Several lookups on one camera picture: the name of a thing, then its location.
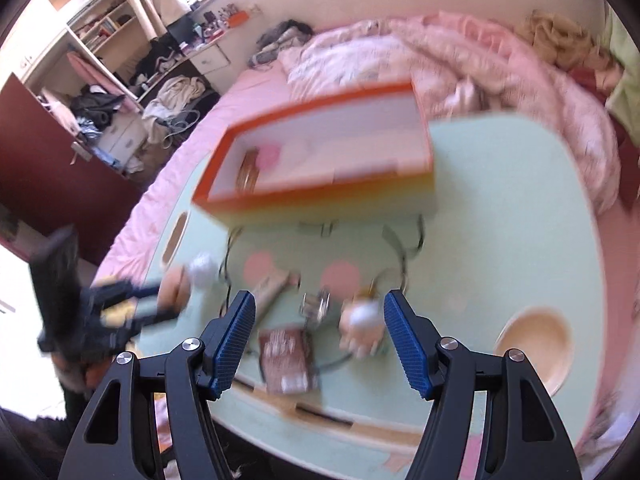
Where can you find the small cartoon figurine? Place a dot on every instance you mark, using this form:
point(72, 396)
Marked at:
point(360, 332)

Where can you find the orange cardboard box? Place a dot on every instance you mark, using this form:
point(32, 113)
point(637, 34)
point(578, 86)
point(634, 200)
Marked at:
point(325, 207)

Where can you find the pink floral duvet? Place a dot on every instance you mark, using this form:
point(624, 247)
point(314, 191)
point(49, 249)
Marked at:
point(380, 55)

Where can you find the orange container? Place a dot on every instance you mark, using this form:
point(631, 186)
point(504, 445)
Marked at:
point(237, 18)

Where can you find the wooden stick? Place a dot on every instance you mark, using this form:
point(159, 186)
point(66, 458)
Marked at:
point(272, 285)

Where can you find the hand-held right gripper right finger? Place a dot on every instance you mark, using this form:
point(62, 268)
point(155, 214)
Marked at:
point(407, 347)

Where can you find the pink bed sheet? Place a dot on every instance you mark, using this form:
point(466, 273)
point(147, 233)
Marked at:
point(200, 125)

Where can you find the beige clothes heap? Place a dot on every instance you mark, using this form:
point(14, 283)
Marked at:
point(555, 35)

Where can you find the white bookshelf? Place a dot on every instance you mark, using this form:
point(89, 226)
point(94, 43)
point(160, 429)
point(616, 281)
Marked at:
point(105, 25)

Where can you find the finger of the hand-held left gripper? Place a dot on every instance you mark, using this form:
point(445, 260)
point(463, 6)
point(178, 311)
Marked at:
point(135, 291)
point(150, 319)

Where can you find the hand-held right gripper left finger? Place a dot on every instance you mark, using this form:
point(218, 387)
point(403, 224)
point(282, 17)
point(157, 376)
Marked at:
point(232, 347)

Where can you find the white drawer cabinet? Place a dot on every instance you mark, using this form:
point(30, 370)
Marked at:
point(210, 60)

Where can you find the black monitor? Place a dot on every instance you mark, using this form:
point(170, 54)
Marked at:
point(180, 30)

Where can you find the light green desktop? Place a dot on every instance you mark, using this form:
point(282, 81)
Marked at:
point(500, 210)

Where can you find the white clothes heap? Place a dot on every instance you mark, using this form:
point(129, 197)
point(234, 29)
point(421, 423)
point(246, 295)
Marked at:
point(175, 92)

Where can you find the pink round item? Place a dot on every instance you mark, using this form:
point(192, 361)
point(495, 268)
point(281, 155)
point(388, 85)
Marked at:
point(270, 156)

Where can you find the dark red door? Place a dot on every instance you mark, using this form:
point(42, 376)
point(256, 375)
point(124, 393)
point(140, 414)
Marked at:
point(45, 170)

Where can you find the dark clothes pile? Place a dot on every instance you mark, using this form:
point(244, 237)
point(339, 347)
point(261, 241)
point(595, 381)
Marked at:
point(285, 35)

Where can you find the light green hanging cloth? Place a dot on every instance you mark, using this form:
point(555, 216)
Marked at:
point(627, 85)

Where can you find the metal clip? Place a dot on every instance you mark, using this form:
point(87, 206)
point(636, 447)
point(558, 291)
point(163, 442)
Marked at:
point(315, 307)

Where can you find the brown plush toy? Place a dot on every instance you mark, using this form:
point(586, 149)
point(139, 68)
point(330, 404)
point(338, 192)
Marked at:
point(175, 287)

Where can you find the brown snack packet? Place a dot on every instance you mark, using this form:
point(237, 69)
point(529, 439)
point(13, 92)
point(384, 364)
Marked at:
point(287, 360)

